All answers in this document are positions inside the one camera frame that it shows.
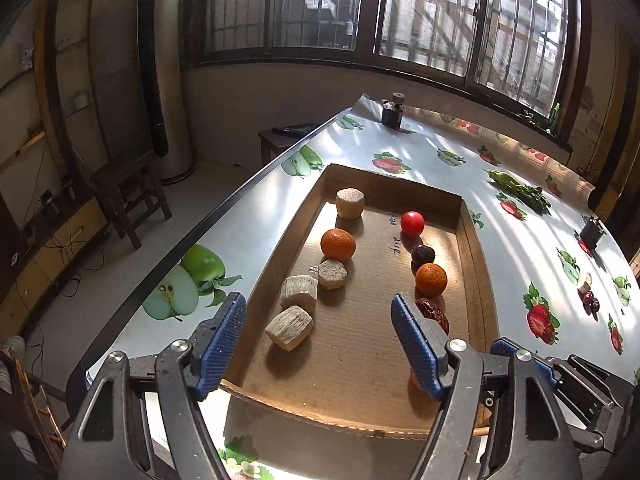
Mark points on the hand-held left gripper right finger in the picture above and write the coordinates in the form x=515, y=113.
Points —
x=417, y=347

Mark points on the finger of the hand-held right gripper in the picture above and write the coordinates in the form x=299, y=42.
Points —
x=575, y=375

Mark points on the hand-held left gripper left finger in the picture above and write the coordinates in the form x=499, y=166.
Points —
x=222, y=340

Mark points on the dried red date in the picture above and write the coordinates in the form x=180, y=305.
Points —
x=595, y=306
x=586, y=297
x=434, y=312
x=422, y=256

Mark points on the shallow cardboard box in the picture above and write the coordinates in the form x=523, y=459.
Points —
x=360, y=350

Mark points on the orange mandarin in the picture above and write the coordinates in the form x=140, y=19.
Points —
x=337, y=245
x=431, y=279

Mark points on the fruit print tablecloth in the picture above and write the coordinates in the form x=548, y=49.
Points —
x=520, y=270

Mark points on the red tomato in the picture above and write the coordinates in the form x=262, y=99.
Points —
x=412, y=223

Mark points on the small black clip stand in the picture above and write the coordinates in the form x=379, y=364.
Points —
x=592, y=232

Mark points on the green leafy vegetable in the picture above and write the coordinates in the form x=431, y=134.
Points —
x=520, y=192

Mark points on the low wooden cabinet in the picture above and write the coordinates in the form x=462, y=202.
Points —
x=70, y=230

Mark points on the wooden stool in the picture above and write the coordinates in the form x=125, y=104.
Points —
x=125, y=170

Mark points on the dark small stool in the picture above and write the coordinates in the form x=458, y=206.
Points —
x=280, y=145

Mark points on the wooden chair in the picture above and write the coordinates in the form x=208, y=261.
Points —
x=25, y=400

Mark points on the black remote control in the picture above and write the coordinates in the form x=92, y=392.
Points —
x=295, y=129

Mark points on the standing air conditioner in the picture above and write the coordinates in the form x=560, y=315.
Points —
x=170, y=110

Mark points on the green bottle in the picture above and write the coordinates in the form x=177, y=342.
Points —
x=555, y=119

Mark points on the metal barred window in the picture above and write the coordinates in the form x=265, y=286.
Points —
x=300, y=10

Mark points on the wall switch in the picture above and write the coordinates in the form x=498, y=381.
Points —
x=80, y=100

